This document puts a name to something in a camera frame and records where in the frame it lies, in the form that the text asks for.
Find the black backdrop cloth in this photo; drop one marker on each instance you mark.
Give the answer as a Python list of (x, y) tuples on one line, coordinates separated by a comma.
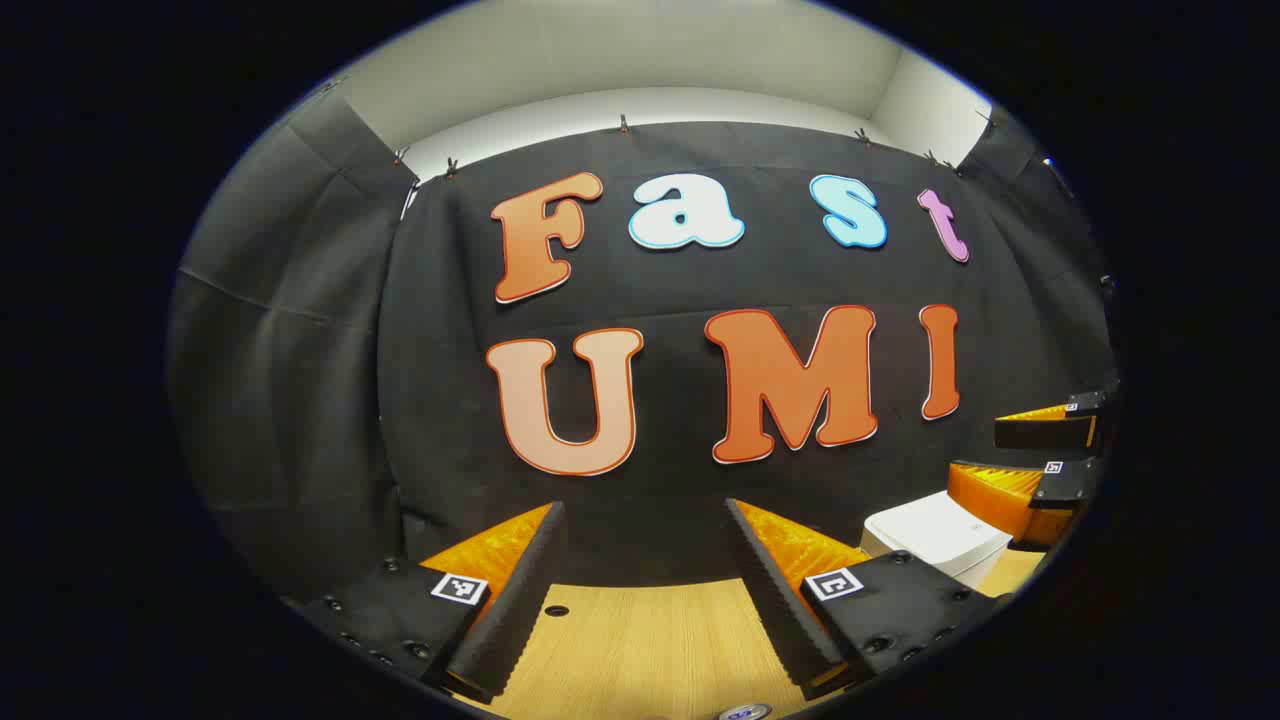
[(660, 480)]

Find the wooden desktop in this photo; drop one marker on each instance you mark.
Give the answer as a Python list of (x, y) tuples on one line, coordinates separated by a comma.
[(640, 650)]

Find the white desktop garbage bin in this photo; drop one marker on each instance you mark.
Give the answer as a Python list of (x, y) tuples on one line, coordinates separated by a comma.
[(935, 535)]

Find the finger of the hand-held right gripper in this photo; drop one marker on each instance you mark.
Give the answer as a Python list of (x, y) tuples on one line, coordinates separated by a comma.
[(1000, 495), (1045, 432)]

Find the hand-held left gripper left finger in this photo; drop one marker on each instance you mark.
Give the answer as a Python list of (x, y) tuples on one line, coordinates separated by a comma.
[(520, 610)]

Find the row of small backdrop clips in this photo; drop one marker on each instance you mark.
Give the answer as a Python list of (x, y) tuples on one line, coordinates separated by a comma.
[(623, 124)]

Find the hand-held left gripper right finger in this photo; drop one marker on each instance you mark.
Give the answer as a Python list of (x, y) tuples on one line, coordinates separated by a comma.
[(775, 610)]

